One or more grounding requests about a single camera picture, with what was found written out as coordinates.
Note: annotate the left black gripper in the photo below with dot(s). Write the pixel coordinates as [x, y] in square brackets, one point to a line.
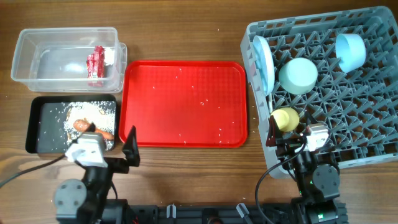
[131, 155]

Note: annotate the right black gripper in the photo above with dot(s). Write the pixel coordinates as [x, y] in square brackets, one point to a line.
[273, 140]

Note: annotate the yellow cup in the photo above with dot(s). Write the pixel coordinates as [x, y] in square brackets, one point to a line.
[287, 119]

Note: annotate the food scraps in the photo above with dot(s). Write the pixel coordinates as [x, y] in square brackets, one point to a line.
[95, 113]

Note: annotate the orange carrot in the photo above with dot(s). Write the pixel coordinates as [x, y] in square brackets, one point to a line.
[81, 125]

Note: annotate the green bowl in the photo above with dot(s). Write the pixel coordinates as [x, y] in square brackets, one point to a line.
[298, 76]

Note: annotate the light blue plate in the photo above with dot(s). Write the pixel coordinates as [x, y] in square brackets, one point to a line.
[264, 63]

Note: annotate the red snack wrapper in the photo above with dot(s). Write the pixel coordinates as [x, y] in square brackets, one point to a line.
[95, 66]

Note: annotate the white tissue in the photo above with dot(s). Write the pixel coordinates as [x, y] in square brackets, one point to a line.
[109, 54]

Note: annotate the light blue bowl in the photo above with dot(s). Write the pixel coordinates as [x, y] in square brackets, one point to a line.
[351, 51]

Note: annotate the white plastic spoon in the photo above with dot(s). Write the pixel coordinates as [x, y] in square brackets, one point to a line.
[270, 105]

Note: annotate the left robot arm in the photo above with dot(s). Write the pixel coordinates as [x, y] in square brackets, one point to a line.
[85, 200]

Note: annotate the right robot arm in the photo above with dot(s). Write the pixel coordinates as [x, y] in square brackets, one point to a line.
[318, 183]

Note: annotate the grey dishwasher rack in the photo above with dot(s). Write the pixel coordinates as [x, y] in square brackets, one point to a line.
[360, 107]

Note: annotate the black plastic tray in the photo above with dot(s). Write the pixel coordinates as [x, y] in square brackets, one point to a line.
[45, 132]

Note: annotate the red serving tray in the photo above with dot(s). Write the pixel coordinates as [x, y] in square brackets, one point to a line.
[175, 103]

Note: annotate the clear plastic bin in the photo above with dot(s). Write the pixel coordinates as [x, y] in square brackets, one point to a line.
[54, 59]

